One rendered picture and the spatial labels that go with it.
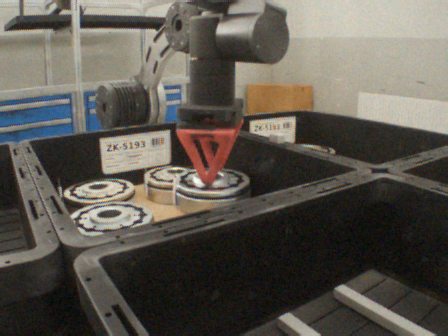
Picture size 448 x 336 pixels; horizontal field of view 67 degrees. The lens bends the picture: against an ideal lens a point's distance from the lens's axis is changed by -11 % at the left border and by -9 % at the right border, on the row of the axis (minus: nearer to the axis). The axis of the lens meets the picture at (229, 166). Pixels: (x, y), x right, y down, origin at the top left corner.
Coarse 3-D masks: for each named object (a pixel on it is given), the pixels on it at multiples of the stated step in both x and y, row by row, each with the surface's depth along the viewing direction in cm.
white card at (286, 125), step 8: (264, 120) 76; (272, 120) 78; (280, 120) 79; (288, 120) 80; (256, 128) 76; (264, 128) 77; (272, 128) 78; (280, 128) 79; (288, 128) 81; (288, 136) 81
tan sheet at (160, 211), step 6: (138, 186) 63; (138, 192) 60; (138, 198) 57; (144, 198) 58; (144, 204) 55; (150, 204) 55; (156, 204) 55; (162, 204) 55; (156, 210) 53; (162, 210) 53; (168, 210) 53; (174, 210) 53; (156, 216) 51; (162, 216) 51; (168, 216) 51
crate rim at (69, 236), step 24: (24, 144) 49; (264, 144) 49; (360, 168) 37; (48, 192) 30; (288, 192) 31; (192, 216) 26; (216, 216) 26; (72, 240) 22; (96, 240) 22; (120, 240) 22; (72, 264) 22
